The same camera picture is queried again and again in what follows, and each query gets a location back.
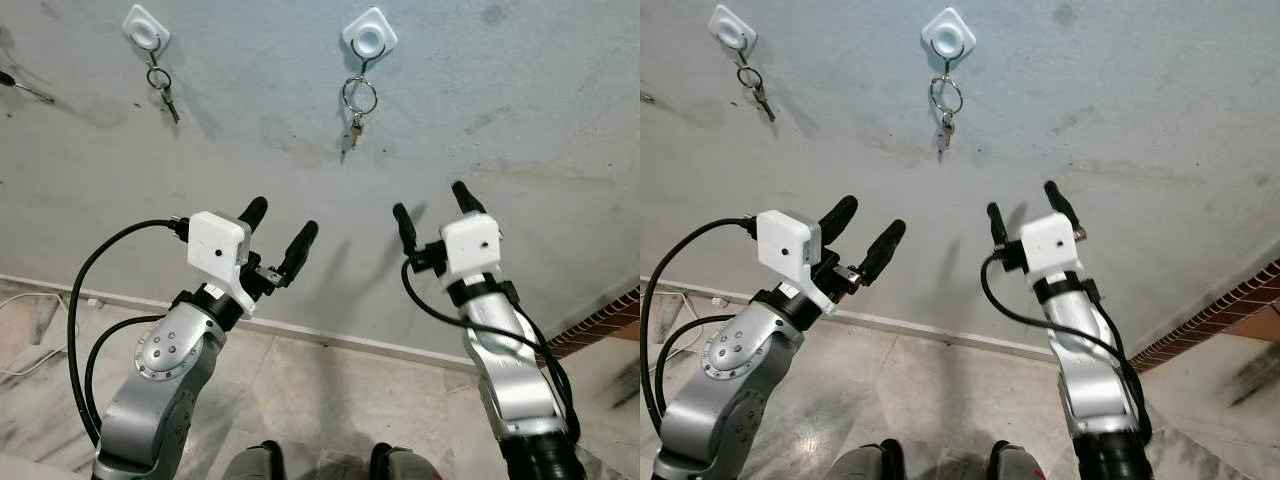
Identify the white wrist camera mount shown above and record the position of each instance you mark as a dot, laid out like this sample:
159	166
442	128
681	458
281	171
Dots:
785	240
215	245
470	245
1050	245

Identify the robot right leg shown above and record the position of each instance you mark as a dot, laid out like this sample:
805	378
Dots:
1015	465
400	465

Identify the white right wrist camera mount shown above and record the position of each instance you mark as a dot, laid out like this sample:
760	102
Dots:
470	245
1050	245

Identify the robot leg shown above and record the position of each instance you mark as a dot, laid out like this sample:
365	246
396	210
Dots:
1015	465
870	465
255	465
400	465

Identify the robot left leg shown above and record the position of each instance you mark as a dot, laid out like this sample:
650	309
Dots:
255	465
870	465

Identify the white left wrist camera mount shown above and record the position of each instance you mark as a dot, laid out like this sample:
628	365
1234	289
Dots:
785	240
215	245

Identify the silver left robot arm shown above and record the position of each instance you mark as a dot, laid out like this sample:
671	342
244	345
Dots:
725	380
160	370

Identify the red brick edging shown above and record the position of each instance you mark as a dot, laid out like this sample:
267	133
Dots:
1210	312
600	325

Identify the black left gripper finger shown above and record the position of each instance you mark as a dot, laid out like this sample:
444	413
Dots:
838	220
253	214
885	250
300	248

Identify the white square wall hook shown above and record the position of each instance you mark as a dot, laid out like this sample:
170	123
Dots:
146	30
732	25
948	32
369	38

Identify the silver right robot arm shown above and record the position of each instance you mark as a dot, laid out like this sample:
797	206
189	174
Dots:
1085	375
505	370

